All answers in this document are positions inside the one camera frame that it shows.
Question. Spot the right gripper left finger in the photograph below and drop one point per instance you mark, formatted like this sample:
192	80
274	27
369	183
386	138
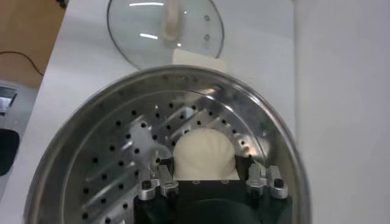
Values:
160	184

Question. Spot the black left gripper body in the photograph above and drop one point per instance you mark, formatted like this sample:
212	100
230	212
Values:
62	3

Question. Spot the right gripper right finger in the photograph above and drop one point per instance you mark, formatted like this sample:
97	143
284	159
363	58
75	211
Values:
268	182

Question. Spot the white steamed baozi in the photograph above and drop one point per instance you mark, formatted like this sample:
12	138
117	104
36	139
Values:
204	152

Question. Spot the perforated steel steamer basket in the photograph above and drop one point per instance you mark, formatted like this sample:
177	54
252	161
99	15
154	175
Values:
91	137

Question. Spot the grey robot torso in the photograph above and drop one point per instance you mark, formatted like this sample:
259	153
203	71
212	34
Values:
18	106

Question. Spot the cream electric cooker pot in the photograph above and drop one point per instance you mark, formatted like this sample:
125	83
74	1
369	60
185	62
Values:
198	61

